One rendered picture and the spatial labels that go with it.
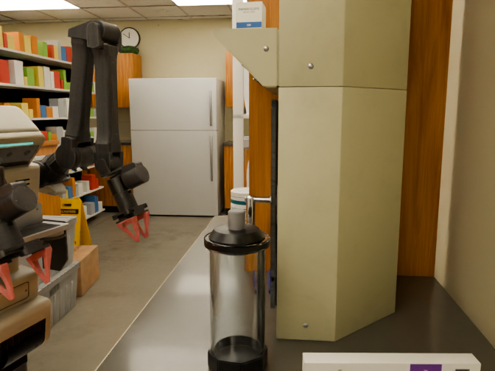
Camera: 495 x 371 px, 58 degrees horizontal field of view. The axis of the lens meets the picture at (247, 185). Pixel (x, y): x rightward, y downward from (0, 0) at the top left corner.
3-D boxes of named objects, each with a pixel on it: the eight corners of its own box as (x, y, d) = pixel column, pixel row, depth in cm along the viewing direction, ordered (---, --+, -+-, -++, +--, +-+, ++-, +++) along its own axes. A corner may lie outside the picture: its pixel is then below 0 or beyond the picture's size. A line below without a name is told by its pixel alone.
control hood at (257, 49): (283, 94, 109) (283, 52, 108) (278, 87, 78) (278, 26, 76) (236, 94, 111) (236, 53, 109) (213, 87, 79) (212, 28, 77)
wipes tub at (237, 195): (267, 225, 171) (267, 187, 168) (265, 235, 158) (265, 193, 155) (233, 224, 172) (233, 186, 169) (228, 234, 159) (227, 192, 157)
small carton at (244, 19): (265, 39, 89) (265, 7, 88) (261, 34, 84) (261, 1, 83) (241, 40, 90) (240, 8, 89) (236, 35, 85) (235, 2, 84)
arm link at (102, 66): (107, 29, 135) (83, 22, 125) (124, 28, 133) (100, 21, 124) (112, 169, 143) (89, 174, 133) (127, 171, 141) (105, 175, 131)
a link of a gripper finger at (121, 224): (155, 233, 137) (143, 205, 137) (142, 239, 131) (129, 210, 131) (139, 241, 140) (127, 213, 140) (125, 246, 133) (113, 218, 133)
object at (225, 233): (269, 244, 77) (269, 205, 76) (257, 260, 68) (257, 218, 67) (219, 239, 79) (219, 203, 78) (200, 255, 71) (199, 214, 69)
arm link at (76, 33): (87, 21, 137) (63, 15, 128) (124, 26, 133) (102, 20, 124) (76, 163, 147) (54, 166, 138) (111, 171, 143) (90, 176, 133)
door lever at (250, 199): (272, 242, 87) (272, 238, 89) (272, 194, 85) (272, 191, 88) (244, 241, 87) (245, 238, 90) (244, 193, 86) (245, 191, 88)
